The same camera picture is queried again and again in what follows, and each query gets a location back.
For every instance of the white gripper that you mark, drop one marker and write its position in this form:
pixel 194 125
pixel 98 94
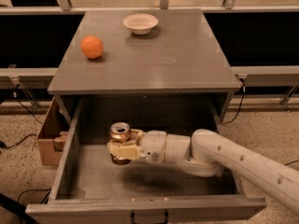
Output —
pixel 153 146

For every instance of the orange soda can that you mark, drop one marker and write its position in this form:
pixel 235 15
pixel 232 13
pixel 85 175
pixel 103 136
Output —
pixel 119 133

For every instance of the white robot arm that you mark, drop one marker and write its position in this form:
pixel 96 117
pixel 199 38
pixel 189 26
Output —
pixel 203 154

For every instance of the grey open top drawer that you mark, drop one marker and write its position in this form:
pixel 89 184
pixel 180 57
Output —
pixel 90 189

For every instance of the cardboard box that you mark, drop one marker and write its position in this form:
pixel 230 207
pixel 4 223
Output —
pixel 52 135

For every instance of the grey cabinet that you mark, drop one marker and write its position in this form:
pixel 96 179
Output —
pixel 181 55

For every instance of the orange fruit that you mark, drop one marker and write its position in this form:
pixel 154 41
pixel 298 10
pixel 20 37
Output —
pixel 92 47

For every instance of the white bowl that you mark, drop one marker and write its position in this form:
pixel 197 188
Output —
pixel 141 23

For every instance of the black drawer handle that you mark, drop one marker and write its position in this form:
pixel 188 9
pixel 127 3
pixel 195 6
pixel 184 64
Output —
pixel 149 217

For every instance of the metal rail frame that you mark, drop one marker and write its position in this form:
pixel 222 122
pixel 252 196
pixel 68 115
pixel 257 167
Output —
pixel 260 43

